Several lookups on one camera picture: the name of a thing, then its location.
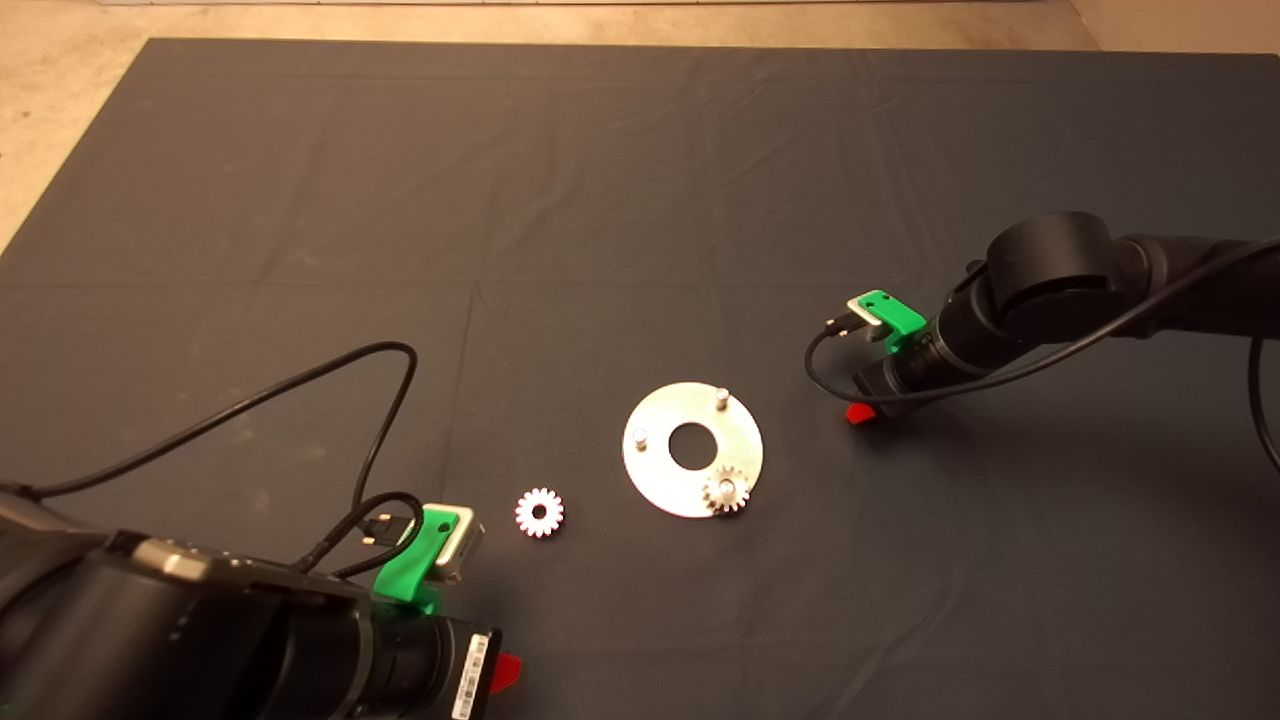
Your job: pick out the round metal carrier plate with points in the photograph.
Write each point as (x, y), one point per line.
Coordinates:
(660, 480)

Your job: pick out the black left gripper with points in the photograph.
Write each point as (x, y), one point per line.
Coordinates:
(462, 670)

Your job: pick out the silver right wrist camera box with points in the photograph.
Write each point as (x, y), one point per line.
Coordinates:
(870, 325)

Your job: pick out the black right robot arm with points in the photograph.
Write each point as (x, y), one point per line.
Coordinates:
(1050, 265)

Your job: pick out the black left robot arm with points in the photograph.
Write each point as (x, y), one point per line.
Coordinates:
(150, 640)

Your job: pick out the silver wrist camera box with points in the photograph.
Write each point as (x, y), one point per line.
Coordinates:
(462, 545)
(870, 325)

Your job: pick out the green left camera mount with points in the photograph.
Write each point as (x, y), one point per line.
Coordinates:
(405, 570)

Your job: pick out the dark grey table cloth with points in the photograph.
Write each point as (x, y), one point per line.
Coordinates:
(640, 200)

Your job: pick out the green right camera mount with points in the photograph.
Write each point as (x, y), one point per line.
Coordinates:
(895, 312)

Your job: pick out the steel planetary gear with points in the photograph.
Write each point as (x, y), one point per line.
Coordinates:
(714, 498)

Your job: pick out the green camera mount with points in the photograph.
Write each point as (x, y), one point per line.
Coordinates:
(405, 570)
(895, 312)

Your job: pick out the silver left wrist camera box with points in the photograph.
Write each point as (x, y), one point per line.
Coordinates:
(462, 545)

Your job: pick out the white shiny small gear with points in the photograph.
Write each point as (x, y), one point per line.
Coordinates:
(527, 513)

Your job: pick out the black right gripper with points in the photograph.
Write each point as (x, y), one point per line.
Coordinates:
(885, 385)

